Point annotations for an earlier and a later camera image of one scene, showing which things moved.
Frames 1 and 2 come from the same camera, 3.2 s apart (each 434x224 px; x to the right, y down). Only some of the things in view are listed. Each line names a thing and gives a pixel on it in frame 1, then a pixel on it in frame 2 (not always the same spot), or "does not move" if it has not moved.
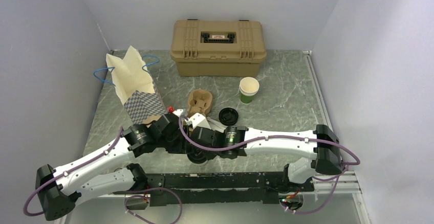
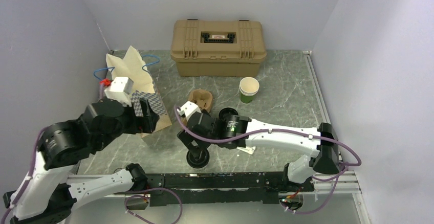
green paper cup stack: x=248 y=87 does not move
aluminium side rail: x=330 y=182 does not move
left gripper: x=181 y=148 to x=146 y=123
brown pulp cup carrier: x=199 y=101 does not move
